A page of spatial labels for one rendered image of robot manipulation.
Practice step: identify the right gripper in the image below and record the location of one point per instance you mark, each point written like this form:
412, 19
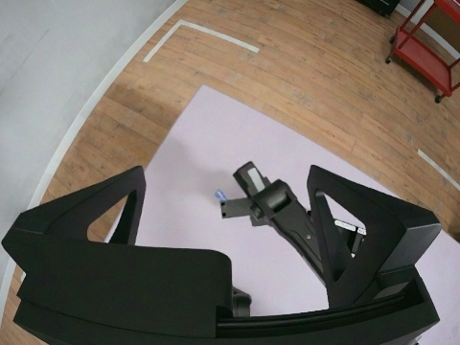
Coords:
260, 222

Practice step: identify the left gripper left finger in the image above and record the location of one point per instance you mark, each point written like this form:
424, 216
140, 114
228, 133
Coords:
69, 216

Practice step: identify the white and blue eraser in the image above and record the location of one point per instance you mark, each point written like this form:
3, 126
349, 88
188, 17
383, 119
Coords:
220, 195

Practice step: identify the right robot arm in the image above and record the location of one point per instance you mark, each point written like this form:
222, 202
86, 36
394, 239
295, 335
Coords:
292, 223

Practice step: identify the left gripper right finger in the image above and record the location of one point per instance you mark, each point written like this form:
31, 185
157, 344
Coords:
398, 233

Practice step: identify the black bin rack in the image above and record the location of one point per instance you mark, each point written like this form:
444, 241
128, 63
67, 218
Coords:
352, 239

